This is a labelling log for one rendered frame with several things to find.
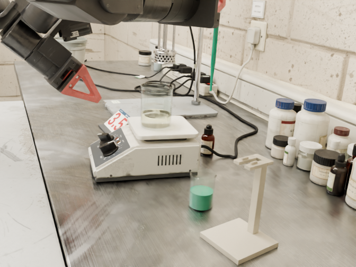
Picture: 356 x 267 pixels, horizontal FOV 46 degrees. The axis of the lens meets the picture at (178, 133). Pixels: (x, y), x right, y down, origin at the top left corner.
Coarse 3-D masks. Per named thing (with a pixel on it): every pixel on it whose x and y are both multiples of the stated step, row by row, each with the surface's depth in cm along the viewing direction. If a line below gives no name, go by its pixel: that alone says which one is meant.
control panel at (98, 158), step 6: (114, 132) 85; (120, 132) 84; (114, 138) 82; (120, 138) 81; (96, 144) 84; (120, 144) 79; (126, 144) 77; (96, 150) 81; (120, 150) 76; (96, 156) 79; (102, 156) 78; (108, 156) 76; (114, 156) 75; (96, 162) 77; (102, 162) 75
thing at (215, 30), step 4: (216, 28) 60; (216, 32) 61; (216, 36) 61; (212, 40) 61; (216, 40) 61; (212, 44) 61; (216, 44) 61; (212, 48) 61; (216, 48) 61; (212, 52) 62; (216, 52) 62; (212, 56) 62; (212, 60) 62; (212, 64) 62; (212, 68) 62; (212, 72) 63; (212, 76) 63; (212, 80) 63
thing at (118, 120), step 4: (120, 112) 106; (116, 116) 106; (120, 116) 105; (124, 116) 104; (108, 120) 107; (112, 120) 106; (116, 120) 105; (120, 120) 103; (124, 120) 102; (108, 124) 105; (112, 124) 104; (116, 124) 103; (120, 124) 102; (124, 124) 100; (112, 128) 103; (116, 128) 102
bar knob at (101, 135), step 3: (99, 135) 82; (102, 135) 82; (105, 135) 81; (108, 135) 81; (111, 135) 83; (99, 138) 83; (102, 138) 82; (105, 138) 82; (108, 138) 81; (111, 138) 82; (102, 141) 83; (105, 141) 82; (108, 141) 81; (102, 144) 82
